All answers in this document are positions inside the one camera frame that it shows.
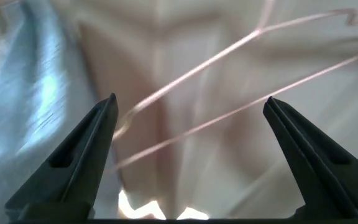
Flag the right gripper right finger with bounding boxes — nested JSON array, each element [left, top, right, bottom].
[[262, 95, 358, 218]]

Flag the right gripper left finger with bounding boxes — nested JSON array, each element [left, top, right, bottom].
[[4, 92, 120, 220]]

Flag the pale grey shorts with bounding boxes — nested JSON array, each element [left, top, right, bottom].
[[0, 0, 122, 220]]

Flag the pink clothes hanger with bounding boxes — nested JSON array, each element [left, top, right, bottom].
[[112, 0, 358, 170]]

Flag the beige curtain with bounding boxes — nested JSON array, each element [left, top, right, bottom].
[[0, 0, 358, 218]]

